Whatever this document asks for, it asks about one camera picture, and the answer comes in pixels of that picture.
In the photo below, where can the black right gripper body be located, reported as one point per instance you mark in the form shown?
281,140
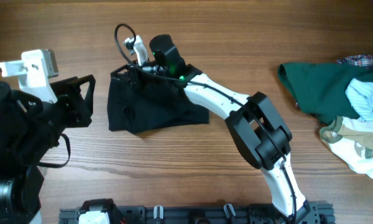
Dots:
150,67

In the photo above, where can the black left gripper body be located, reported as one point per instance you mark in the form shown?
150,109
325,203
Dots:
53,119

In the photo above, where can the black polo shirt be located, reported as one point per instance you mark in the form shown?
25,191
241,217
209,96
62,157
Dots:
138,103

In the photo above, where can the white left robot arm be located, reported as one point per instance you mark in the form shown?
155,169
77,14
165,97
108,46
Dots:
29,127

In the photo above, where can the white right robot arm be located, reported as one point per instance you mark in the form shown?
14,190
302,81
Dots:
256,127

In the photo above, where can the green garment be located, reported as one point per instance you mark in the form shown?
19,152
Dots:
320,88

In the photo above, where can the red plaid shirt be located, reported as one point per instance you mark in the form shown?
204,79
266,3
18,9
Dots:
357,60

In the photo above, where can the light blue striped shirt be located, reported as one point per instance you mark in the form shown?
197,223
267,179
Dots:
360,96

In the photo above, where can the beige cream garment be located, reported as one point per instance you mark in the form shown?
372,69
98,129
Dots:
352,141

